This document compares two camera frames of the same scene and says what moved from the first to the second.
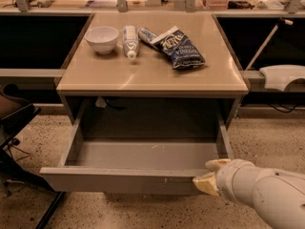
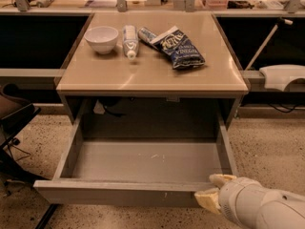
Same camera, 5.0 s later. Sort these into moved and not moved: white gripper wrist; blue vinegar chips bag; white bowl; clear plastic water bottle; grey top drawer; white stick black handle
Moved: grey top drawer; white gripper wrist
Not moved: white bowl; blue vinegar chips bag; clear plastic water bottle; white stick black handle
